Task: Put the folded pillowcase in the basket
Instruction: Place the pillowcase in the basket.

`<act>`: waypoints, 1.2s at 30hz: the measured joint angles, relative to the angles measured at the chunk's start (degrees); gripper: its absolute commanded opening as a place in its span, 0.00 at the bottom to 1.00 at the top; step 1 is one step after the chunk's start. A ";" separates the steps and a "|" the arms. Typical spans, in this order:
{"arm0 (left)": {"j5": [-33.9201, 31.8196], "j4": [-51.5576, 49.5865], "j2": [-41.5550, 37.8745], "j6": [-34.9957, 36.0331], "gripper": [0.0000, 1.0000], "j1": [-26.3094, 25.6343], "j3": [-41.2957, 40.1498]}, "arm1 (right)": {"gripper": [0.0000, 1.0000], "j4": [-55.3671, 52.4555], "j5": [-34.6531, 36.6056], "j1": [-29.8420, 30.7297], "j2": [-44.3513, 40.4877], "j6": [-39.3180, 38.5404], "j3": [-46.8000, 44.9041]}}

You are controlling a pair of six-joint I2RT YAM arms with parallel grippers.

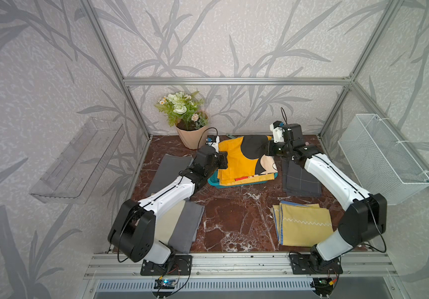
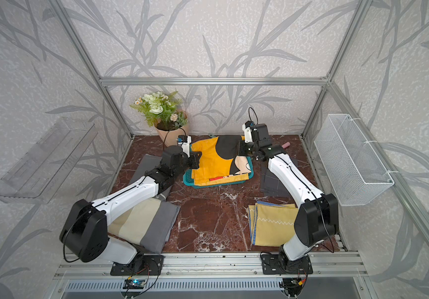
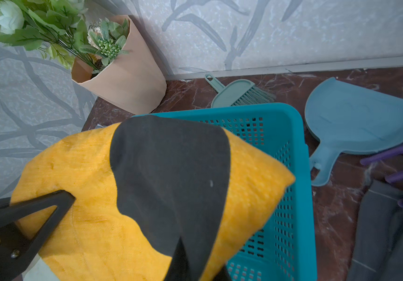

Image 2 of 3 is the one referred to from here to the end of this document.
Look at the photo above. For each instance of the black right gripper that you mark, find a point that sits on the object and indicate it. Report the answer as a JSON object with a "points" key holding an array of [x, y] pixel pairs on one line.
{"points": [[240, 148]]}

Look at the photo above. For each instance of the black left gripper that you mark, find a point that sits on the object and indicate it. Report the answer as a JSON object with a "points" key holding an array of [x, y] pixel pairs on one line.
{"points": [[195, 159]]}

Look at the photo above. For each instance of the yellow black cartoon pillowcase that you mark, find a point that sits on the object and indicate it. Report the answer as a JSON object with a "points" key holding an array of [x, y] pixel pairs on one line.
{"points": [[219, 158]]}

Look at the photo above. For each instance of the dark grey checked pillowcase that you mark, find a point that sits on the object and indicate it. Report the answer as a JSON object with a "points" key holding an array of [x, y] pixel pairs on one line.
{"points": [[278, 179]]}

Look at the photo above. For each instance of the beige grey striped pillowcase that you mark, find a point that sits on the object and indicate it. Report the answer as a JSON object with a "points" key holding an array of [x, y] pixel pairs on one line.
{"points": [[148, 224]]}

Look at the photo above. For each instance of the olive yellow pillowcase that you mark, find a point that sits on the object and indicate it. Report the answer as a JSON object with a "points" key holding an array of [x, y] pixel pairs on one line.
{"points": [[271, 225]]}

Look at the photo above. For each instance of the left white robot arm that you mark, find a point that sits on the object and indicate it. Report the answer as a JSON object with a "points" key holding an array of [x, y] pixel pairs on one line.
{"points": [[85, 232]]}

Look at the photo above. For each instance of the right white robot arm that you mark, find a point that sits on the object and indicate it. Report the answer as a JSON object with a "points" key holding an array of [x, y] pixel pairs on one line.
{"points": [[317, 219]]}

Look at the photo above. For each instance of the teal plastic basket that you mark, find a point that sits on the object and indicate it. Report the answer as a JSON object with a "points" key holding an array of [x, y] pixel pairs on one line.
{"points": [[221, 181]]}

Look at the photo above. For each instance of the plain grey folded pillowcase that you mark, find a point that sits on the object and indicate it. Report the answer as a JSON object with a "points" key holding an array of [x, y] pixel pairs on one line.
{"points": [[148, 162]]}

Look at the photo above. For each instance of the potted artificial flower plant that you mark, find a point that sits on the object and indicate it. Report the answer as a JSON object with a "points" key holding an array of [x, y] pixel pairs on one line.
{"points": [[163, 112]]}

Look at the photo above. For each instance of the left controller board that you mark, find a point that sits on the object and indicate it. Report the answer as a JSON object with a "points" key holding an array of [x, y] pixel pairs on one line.
{"points": [[134, 284]]}

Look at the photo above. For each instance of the controller board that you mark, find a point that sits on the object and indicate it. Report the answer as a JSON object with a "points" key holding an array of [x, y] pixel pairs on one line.
{"points": [[292, 285], [134, 284]]}

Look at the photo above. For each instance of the right controller board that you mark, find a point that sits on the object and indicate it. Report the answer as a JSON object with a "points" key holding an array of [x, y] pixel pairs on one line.
{"points": [[292, 285]]}

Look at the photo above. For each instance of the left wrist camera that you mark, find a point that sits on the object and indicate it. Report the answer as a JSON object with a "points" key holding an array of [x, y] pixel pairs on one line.
{"points": [[184, 141]]}

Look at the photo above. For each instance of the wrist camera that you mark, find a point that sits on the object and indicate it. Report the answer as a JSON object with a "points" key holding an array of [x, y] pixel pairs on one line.
{"points": [[184, 141], [249, 129]]}

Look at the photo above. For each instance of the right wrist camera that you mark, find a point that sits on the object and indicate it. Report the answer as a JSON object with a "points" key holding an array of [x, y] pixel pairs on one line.
{"points": [[249, 129]]}

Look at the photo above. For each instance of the white wire wall basket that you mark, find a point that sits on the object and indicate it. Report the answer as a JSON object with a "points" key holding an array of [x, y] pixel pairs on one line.
{"points": [[356, 173]]}

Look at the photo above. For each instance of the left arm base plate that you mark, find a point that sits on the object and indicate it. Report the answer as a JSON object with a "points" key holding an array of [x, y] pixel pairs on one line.
{"points": [[142, 264]]}

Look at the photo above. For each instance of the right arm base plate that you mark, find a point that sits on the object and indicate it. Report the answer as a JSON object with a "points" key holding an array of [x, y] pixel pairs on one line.
{"points": [[278, 264]]}

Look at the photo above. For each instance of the aluminium front rail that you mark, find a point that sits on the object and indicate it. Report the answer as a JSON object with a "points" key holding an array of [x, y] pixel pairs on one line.
{"points": [[222, 265]]}

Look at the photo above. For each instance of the clear acrylic wall shelf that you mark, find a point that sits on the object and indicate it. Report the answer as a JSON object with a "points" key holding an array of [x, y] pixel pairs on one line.
{"points": [[36, 177]]}

